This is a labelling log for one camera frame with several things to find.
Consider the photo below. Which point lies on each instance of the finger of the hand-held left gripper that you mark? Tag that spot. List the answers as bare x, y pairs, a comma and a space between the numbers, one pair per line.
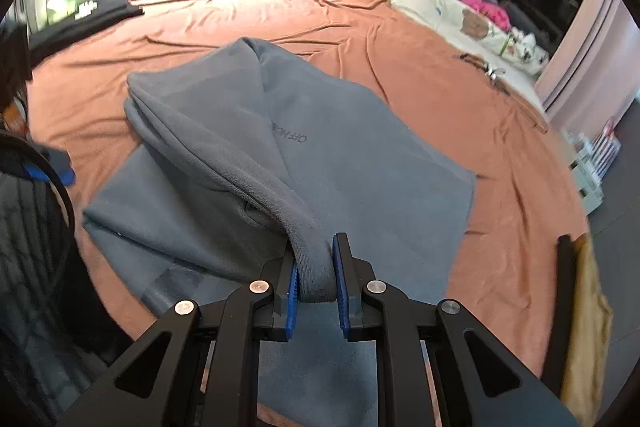
47, 172

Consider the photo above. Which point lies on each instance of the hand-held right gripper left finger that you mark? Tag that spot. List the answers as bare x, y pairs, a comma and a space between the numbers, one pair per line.
291, 307

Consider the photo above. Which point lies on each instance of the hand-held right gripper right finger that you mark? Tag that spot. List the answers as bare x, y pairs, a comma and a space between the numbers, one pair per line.
343, 302

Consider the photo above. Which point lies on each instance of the grey t-shirt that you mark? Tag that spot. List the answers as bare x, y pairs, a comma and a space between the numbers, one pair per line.
325, 147

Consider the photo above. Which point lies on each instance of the pile of black clothes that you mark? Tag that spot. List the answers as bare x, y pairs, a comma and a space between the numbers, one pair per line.
95, 14

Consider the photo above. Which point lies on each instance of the folded black garment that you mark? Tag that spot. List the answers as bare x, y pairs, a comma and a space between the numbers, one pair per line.
562, 307

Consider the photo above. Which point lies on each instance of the orange blanket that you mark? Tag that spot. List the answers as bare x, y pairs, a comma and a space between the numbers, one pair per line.
425, 82

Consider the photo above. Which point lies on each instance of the folded tan garment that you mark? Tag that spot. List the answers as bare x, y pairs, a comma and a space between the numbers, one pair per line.
592, 322

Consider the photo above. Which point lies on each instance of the white nightstand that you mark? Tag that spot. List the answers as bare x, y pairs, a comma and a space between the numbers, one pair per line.
590, 182

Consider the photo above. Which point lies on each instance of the red striped gift bag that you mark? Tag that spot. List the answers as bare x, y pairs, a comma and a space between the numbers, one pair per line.
607, 142

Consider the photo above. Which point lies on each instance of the black white spotted cloth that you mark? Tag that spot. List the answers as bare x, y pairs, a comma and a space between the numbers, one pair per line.
525, 47

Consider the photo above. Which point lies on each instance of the pink plush toy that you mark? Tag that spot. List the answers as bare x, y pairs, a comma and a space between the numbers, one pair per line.
487, 9

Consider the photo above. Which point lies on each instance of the pink curtain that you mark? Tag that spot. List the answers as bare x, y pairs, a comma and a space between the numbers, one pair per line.
585, 47

